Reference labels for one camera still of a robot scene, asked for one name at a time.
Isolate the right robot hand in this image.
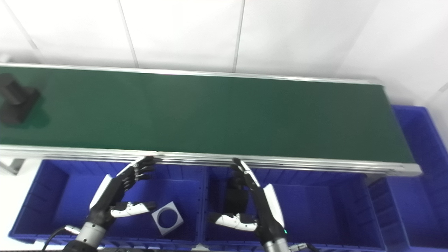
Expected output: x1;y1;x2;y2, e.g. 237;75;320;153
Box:
207;157;288;243

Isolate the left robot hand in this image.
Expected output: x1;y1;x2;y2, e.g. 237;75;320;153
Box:
86;156;157;231

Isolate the black cylinder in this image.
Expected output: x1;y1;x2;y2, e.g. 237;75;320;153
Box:
0;73;41;126
224;175;252;224

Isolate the blue plastic bin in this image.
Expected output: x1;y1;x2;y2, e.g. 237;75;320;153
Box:
366;105;448;251
9;159;206;246
201;164;386;252

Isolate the aluminium conveyor leg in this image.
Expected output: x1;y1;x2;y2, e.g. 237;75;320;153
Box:
0;157;26;175

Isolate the green conveyor belt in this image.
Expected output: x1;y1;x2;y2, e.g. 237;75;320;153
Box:
0;63;423;176

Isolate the grey square plate with hole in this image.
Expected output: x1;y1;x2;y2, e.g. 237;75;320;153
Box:
151;201;184;236

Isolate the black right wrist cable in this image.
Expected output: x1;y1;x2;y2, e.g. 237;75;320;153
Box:
289;243;320;252

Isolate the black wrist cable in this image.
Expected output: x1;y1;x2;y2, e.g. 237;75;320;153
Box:
289;243;320;252
42;225;82;251

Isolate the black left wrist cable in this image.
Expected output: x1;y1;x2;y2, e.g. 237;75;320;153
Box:
42;225;82;251

